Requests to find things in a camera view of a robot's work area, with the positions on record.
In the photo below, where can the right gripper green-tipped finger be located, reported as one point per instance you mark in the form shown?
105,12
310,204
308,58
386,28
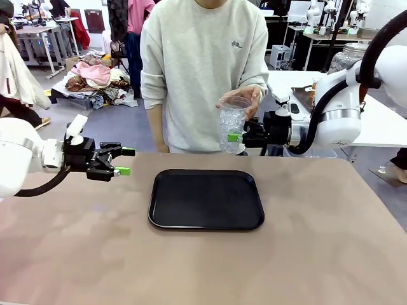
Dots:
234,138
254,127

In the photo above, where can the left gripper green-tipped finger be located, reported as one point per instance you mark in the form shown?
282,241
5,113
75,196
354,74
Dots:
127,152
122,172

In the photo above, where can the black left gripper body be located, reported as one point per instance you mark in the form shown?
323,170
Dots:
79,155

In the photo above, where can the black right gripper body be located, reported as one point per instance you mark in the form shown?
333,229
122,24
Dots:
276,130

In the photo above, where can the tall clear iced cup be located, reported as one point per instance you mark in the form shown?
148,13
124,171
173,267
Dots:
232,122

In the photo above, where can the person's right forearm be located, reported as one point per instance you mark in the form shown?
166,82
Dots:
157,127

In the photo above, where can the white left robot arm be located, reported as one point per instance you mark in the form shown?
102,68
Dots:
16,152

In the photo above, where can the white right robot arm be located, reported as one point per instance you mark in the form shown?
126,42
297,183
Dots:
340,127

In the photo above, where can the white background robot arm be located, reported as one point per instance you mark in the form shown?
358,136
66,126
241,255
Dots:
357,16
313,12

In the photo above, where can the person's left hand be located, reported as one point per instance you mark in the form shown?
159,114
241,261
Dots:
254,105

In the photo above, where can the person's right hand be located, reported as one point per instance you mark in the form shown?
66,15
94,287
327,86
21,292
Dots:
162,148

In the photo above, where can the dark metal tray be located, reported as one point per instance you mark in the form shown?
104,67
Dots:
303,97

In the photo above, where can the clear plastic storage bin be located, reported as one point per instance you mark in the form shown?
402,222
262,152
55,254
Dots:
318,154

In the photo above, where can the black plastic tray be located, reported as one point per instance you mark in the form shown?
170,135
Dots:
203,200

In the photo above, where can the person in grey sweatshirt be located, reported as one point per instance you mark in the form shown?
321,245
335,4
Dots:
197,79

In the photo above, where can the white computer case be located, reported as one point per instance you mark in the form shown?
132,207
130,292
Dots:
280,57

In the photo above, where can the pile of colourful clothes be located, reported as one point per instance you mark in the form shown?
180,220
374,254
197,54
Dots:
101,76

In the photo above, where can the hanging blue jeans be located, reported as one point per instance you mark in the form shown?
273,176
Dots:
135,63

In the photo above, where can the small cardboard box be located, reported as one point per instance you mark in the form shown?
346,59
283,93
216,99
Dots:
71,63

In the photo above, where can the glass tea dispenser jar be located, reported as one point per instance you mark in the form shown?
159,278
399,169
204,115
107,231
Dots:
341,60

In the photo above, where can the wooden background table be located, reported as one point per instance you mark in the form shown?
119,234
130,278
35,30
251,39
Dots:
337,37

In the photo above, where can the black vertical pole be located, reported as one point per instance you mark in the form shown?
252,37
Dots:
335,31

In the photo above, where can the hanging red garment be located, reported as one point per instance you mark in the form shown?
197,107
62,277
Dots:
79,28

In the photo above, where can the bystander's leg and shoe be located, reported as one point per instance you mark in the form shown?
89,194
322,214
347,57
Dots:
399,168

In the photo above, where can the grey metal desk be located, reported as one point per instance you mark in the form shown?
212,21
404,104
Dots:
38,31

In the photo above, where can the steel rectangular container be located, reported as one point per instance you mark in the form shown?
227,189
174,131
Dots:
367,32

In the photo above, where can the hanging dark patterned garment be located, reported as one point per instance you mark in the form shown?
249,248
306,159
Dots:
117,19

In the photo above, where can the dark red board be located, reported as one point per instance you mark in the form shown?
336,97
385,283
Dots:
93,21

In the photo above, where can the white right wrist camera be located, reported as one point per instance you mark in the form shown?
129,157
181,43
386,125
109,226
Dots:
286,105

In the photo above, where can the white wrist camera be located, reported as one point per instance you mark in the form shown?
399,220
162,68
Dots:
78,125
286,105

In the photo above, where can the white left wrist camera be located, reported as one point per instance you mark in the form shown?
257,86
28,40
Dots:
78,125

